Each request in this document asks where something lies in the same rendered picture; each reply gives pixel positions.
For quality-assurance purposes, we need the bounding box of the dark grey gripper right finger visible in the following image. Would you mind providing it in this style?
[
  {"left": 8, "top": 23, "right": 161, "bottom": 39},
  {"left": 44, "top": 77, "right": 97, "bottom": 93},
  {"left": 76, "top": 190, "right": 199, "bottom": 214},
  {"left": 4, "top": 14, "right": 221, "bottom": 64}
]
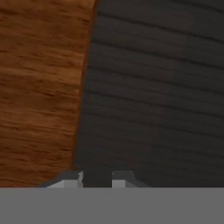
[{"left": 111, "top": 171, "right": 152, "bottom": 189}]

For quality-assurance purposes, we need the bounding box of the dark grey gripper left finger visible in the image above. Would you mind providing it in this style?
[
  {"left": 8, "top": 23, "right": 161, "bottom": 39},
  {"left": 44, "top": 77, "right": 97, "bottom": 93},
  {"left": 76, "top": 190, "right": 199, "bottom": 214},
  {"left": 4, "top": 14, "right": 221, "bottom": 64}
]
[{"left": 39, "top": 171, "right": 84, "bottom": 189}]

